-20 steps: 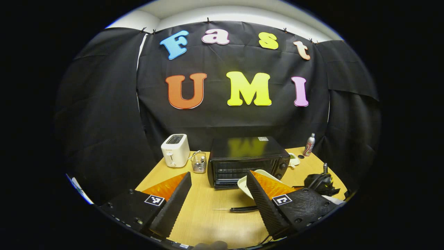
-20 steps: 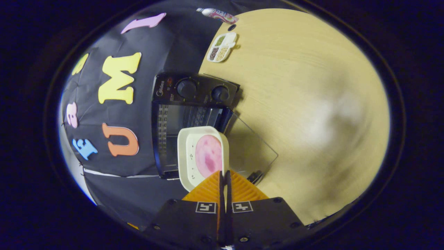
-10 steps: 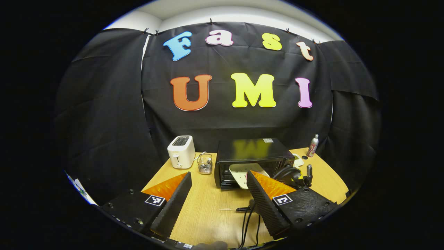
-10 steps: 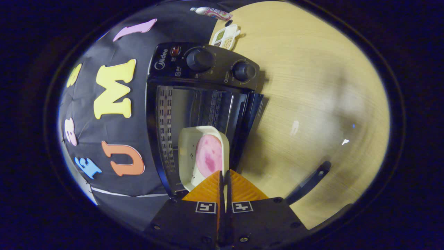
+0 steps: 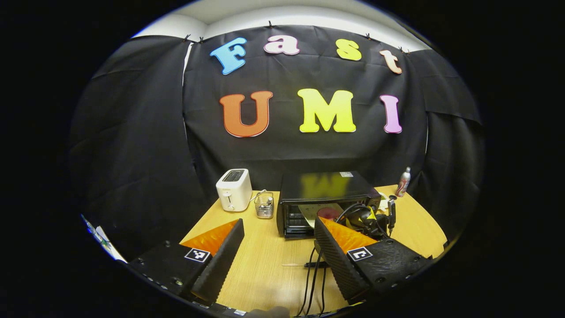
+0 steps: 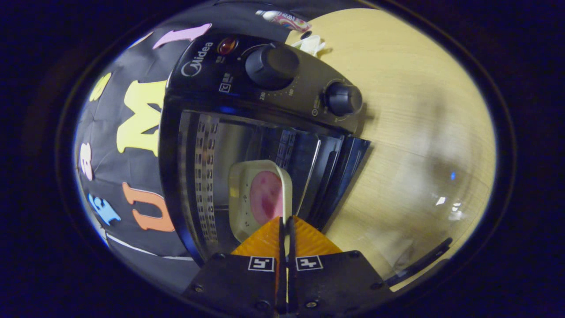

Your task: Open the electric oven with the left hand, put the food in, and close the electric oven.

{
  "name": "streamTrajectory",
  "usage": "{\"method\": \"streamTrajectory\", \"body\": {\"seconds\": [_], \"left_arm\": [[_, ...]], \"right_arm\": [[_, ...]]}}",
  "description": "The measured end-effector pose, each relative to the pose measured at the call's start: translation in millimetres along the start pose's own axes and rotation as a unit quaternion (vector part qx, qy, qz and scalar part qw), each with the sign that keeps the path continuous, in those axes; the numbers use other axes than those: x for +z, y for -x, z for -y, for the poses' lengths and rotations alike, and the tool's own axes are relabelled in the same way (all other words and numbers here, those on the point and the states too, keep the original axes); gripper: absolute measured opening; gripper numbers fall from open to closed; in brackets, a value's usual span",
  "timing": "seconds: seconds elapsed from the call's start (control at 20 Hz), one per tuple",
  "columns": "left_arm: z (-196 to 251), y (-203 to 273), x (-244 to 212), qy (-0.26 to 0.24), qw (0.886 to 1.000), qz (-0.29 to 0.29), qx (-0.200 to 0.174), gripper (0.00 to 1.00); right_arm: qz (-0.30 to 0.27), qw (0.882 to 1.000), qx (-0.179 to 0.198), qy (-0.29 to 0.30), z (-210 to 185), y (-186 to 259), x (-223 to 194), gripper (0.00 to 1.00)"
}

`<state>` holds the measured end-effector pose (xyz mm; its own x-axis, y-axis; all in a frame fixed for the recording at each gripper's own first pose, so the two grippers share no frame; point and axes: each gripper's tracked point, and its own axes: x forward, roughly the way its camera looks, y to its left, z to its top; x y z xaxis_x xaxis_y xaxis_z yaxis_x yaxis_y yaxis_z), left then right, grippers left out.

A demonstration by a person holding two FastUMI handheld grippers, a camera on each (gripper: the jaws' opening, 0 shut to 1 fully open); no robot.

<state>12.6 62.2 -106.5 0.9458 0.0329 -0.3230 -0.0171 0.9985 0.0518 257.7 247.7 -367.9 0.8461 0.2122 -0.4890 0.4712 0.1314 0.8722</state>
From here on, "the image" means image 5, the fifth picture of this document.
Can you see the silver spray bottle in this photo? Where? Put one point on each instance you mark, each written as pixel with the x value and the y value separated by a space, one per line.
pixel 402 183

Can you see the black backdrop cloth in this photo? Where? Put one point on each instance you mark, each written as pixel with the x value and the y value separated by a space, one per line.
pixel 282 152

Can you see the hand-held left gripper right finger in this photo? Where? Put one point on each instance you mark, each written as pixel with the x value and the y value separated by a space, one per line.
pixel 337 265

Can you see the white toaster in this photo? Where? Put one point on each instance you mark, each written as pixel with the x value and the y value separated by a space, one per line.
pixel 234 194

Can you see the white printed sheet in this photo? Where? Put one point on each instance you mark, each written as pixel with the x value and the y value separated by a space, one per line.
pixel 103 240

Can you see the cream square plate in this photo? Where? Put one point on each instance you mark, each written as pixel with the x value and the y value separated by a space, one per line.
pixel 311 215

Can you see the pink round food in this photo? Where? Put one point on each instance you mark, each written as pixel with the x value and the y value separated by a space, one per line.
pixel 329 213

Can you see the white divided grain dish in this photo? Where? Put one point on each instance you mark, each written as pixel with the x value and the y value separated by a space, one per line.
pixel 383 204

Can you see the black electric oven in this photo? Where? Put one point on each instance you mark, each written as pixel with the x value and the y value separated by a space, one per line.
pixel 326 185

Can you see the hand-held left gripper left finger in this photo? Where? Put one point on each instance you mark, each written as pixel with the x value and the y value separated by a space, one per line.
pixel 170 265

